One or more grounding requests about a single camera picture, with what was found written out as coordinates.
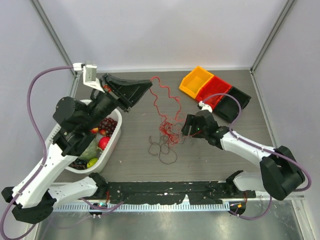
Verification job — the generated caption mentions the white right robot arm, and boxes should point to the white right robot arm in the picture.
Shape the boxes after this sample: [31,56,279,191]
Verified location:
[181,110,306,201]

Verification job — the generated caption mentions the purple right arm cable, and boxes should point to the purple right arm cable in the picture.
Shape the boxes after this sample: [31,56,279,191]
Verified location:
[201,93,313,220]

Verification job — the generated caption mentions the red apple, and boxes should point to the red apple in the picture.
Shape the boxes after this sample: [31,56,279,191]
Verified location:
[98,136,111,151]

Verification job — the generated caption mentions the red plastic bin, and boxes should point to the red plastic bin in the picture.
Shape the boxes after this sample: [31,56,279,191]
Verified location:
[195,75,232,109]

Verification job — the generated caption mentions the green melon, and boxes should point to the green melon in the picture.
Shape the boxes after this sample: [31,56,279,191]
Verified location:
[78,139,102,162]

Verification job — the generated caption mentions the red cable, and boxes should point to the red cable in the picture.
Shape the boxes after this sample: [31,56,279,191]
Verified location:
[149,76,183,123]

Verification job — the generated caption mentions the yellow plastic bin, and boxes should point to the yellow plastic bin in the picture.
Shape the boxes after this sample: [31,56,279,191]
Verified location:
[179,66,215,99]

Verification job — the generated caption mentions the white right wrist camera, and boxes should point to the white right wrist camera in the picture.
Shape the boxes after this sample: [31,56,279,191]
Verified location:
[197,101,213,113]

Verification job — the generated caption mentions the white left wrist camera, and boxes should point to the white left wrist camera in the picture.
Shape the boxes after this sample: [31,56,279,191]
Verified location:
[72,62,104,92]

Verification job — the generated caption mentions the red brown cables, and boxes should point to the red brown cables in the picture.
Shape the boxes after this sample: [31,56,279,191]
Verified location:
[147,114,201,165]

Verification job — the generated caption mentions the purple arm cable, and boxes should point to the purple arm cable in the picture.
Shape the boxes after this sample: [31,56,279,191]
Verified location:
[0,65,76,240]
[201,93,313,220]

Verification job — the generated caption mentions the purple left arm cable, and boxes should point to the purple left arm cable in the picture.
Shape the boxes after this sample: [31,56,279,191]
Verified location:
[0,65,76,240]

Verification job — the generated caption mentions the yellow green pear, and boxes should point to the yellow green pear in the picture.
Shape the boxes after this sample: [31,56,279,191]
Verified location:
[86,157,99,169]

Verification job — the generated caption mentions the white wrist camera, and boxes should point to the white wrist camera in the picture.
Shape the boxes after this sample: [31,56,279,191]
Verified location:
[72,62,104,92]
[197,101,213,113]

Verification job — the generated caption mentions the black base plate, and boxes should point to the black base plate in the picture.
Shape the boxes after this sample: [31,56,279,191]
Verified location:
[77,180,257,205]

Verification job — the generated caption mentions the white fruit basket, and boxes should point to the white fruit basket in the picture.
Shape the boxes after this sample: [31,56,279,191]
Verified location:
[45,99,123,175]

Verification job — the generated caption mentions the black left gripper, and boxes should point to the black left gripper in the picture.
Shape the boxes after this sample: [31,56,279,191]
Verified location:
[82,72,153,130]

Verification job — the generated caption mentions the black plastic bin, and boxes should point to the black plastic bin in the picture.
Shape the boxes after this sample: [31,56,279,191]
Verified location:
[213,86,251,123]

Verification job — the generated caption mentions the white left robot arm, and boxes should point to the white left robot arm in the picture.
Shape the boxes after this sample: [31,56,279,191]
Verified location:
[1,73,153,224]

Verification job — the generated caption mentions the purple grape bunch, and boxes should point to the purple grape bunch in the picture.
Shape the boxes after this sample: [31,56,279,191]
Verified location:
[98,117,118,137]

